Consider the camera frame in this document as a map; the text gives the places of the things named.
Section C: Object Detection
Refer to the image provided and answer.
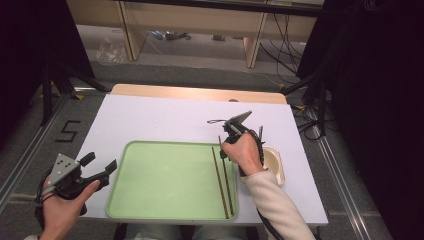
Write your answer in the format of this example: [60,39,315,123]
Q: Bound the person's left leg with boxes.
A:
[127,223,184,240]

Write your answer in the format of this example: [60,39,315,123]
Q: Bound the black metal stand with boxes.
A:
[39,62,108,127]
[281,73,329,136]

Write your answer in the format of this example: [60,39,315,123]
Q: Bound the person's right hand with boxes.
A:
[221,130,265,177]

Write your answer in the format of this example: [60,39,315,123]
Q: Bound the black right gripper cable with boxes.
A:
[238,128,284,240]

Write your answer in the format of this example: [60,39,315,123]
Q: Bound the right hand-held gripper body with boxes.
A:
[223,110,253,144]

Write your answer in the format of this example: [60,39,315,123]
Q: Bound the clear plastic bag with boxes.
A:
[96,36,130,65]

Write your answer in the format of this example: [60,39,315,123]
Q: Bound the light green tray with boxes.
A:
[105,139,239,222]

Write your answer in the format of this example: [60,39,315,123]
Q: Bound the light wooden desk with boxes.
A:
[66,0,325,69]

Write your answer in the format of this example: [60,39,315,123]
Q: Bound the aluminium floor rail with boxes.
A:
[318,133,372,240]
[0,93,73,208]

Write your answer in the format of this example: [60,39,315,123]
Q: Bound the cream bowl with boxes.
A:
[263,145,286,187]
[261,148,281,178]

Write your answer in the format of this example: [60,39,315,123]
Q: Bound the person's leg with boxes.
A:
[192,224,247,240]
[127,223,184,240]

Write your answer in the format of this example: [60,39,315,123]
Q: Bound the brown chopstick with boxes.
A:
[218,135,235,217]
[211,146,230,220]

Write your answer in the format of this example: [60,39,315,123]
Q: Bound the person's right leg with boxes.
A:
[192,224,247,240]

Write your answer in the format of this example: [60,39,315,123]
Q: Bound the tangled cable pile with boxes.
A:
[148,30,193,42]

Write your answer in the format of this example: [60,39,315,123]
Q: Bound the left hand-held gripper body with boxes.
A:
[42,153,96,200]

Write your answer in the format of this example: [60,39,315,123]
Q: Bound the person's left hand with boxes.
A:
[41,180,101,238]

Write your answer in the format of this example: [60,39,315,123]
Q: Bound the black curtain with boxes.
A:
[0,0,96,149]
[295,0,424,240]

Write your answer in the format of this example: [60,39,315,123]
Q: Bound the hanging black cables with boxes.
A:
[259,13,303,84]

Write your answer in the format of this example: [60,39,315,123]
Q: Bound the white table cover board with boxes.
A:
[77,93,329,226]

